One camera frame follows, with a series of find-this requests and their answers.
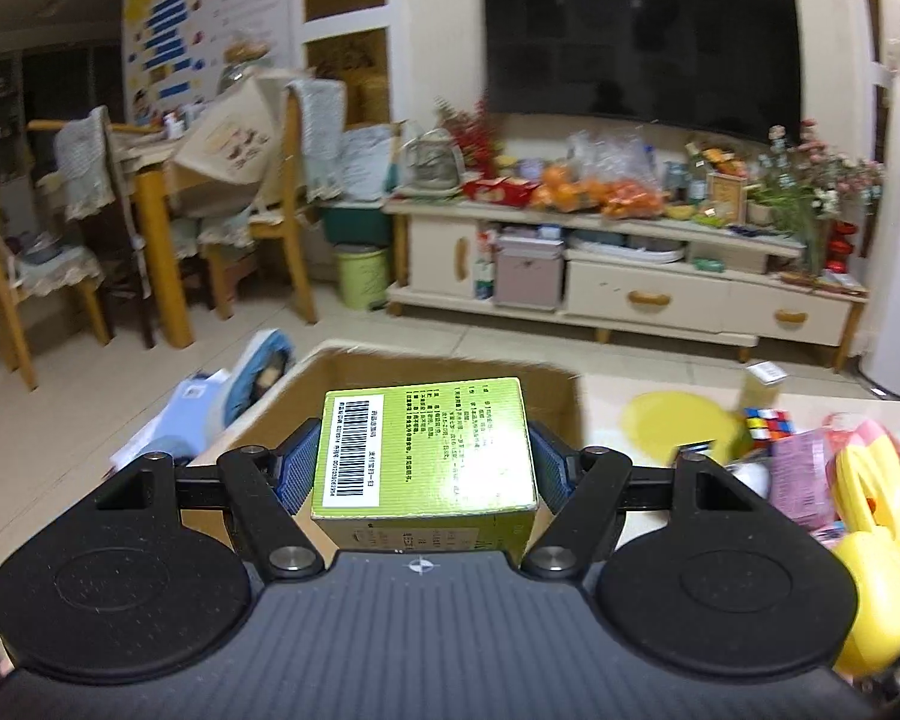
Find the green cardboard box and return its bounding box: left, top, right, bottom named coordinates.
left=310, top=377, right=538, bottom=561

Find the brown cardboard box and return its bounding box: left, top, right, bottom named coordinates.
left=198, top=343, right=583, bottom=559

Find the red vase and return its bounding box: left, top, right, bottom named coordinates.
left=824, top=221, right=859, bottom=273

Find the beige tote bag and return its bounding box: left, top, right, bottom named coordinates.
left=164, top=68, right=301, bottom=190

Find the wooden dining table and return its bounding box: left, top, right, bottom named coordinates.
left=25, top=117, right=219, bottom=350

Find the wooden picture frame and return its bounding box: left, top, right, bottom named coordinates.
left=707, top=172, right=746, bottom=224

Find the black flat television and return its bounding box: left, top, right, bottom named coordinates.
left=482, top=0, right=803, bottom=140

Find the wooden dining chair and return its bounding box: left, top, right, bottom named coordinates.
left=245, top=73, right=347, bottom=325

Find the green waste bin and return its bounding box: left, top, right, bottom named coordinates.
left=334, top=244, right=391, bottom=310

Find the pink storage box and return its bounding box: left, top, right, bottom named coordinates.
left=494, top=234, right=566, bottom=312

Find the Rubik's cube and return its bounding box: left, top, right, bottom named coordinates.
left=743, top=408, right=795, bottom=445

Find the bag of oranges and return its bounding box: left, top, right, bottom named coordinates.
left=528, top=130, right=667, bottom=220

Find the cream TV cabinet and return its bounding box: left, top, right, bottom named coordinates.
left=383, top=199, right=868, bottom=369

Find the yellow toy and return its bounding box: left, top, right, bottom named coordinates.
left=831, top=419, right=900, bottom=678

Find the potted flower plant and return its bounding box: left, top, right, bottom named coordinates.
left=751, top=119, right=884, bottom=277

